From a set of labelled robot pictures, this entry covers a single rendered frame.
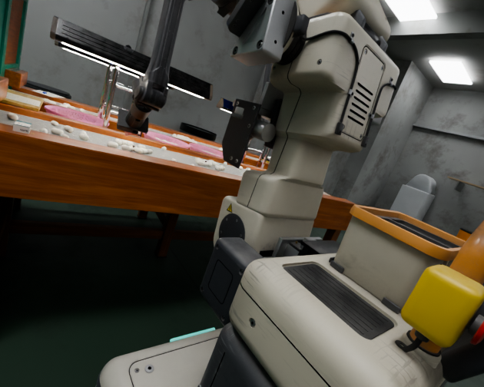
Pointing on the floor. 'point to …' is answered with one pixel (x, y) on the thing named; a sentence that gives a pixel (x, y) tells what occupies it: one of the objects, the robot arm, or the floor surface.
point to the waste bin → (197, 131)
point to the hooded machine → (416, 196)
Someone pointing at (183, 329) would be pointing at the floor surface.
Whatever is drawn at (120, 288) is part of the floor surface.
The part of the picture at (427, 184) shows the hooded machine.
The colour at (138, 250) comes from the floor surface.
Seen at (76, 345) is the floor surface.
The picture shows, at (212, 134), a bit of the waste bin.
